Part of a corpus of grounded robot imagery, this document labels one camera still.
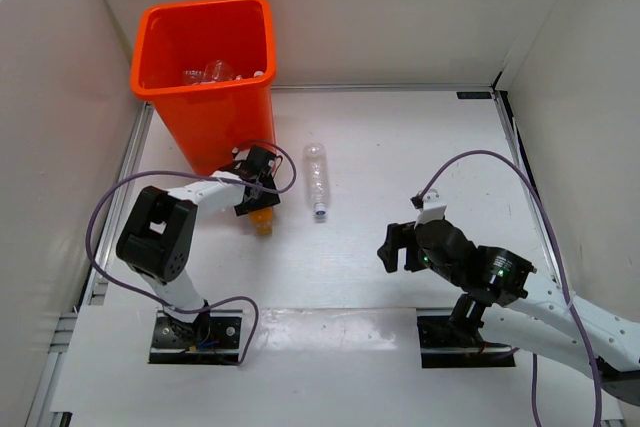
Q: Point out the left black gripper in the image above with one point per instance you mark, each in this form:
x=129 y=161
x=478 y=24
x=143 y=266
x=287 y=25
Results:
x=270 y=197

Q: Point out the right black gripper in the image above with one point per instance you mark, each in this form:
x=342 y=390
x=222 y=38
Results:
x=399 y=236

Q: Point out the orange juice bottle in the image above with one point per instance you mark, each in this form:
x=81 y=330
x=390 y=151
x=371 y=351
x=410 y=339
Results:
x=262 y=220

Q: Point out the clear bottle white label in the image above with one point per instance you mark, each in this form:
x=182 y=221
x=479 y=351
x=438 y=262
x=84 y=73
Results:
x=218 y=71

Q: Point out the blue label Pocari bottle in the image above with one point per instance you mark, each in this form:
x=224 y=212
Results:
x=192 y=77

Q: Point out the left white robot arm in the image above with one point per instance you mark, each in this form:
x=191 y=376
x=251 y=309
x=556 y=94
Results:
x=157 y=237

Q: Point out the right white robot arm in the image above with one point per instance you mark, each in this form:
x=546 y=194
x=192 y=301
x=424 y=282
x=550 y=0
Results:
x=505 y=301

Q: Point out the clear bottle in bin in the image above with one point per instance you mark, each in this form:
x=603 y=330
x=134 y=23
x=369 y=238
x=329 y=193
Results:
x=255 y=75

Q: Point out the orange plastic bin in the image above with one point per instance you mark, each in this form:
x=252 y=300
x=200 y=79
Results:
x=207 y=120

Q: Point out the clear unlabelled plastic bottle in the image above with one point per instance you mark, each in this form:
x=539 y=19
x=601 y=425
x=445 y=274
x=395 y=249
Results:
x=315 y=167

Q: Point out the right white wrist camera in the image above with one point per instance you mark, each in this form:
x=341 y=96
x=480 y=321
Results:
x=431 y=206

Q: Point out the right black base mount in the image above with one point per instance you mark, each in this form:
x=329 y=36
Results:
x=442 y=348

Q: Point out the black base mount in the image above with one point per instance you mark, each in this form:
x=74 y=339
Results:
x=218 y=343
x=442 y=348

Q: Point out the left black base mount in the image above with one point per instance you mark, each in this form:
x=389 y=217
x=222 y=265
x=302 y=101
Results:
x=218 y=343

